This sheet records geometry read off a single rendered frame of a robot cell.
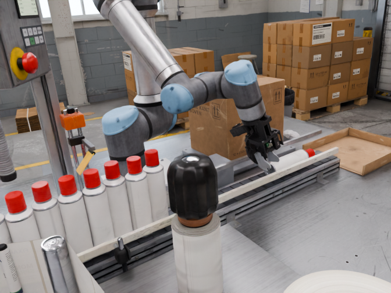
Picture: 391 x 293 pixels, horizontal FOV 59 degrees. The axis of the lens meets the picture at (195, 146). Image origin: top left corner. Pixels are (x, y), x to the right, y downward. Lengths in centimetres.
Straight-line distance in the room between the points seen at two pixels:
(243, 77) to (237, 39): 627
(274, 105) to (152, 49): 63
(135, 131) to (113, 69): 518
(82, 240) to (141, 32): 52
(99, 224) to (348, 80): 434
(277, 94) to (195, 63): 292
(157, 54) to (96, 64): 528
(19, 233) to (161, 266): 30
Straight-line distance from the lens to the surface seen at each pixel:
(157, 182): 86
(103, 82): 623
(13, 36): 73
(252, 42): 737
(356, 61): 495
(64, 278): 64
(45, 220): 80
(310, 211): 108
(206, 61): 431
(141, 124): 110
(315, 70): 441
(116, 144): 108
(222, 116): 124
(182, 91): 85
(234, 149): 129
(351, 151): 150
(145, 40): 93
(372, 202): 117
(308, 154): 124
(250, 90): 91
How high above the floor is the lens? 140
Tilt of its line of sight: 22 degrees down
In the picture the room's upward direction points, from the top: 4 degrees counter-clockwise
